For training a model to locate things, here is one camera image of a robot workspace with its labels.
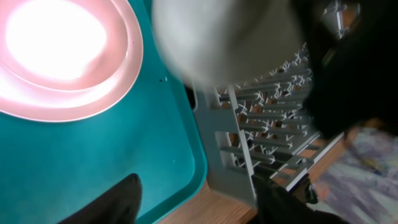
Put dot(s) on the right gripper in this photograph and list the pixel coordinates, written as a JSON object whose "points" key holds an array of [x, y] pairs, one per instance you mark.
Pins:
{"points": [[356, 76]]}

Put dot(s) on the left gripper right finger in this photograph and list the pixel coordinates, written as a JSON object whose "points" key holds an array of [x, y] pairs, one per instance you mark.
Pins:
{"points": [[276, 206]]}

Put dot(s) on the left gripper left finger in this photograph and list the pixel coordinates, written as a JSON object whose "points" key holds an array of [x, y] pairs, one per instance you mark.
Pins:
{"points": [[118, 205]]}

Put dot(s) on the grey bowl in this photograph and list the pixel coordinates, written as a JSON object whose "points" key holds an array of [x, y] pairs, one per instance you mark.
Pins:
{"points": [[224, 42]]}

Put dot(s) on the large pink plate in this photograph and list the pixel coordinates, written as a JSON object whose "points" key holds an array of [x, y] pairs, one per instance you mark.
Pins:
{"points": [[29, 101]]}

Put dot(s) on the small pink bowl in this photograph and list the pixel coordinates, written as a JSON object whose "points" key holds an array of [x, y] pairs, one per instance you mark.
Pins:
{"points": [[62, 45]]}

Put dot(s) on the grey dishwasher rack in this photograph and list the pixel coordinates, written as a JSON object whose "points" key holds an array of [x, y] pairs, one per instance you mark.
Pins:
{"points": [[257, 125]]}

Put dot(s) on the teal serving tray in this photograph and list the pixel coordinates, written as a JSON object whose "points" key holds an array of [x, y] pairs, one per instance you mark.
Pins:
{"points": [[51, 170]]}

